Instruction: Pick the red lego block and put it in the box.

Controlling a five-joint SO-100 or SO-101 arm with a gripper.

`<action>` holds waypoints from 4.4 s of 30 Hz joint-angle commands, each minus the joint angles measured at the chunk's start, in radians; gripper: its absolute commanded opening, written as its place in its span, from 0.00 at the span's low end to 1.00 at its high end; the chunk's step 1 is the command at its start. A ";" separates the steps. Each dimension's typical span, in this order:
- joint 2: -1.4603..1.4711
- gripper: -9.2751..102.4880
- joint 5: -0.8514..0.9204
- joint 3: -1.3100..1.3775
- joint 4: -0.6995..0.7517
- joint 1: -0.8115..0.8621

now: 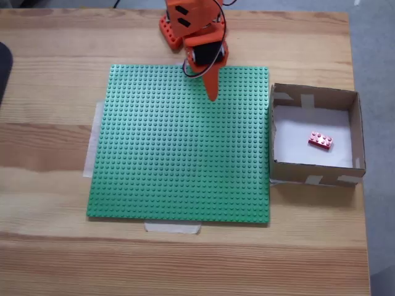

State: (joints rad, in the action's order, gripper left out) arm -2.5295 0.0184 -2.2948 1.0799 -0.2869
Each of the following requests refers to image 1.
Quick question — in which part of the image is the red lego block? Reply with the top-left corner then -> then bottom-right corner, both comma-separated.
307,131 -> 335,152

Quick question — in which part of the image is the green lego baseplate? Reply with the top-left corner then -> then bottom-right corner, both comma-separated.
85,64 -> 272,228

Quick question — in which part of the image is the cardboard box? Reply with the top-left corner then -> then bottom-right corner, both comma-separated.
268,82 -> 367,188

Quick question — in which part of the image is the white paper sheet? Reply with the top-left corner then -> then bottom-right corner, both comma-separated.
273,104 -> 354,169

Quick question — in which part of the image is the black rounded object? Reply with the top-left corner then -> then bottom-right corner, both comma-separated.
0,41 -> 15,107

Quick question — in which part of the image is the thin servo cable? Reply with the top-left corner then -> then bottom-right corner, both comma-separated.
181,0 -> 235,80

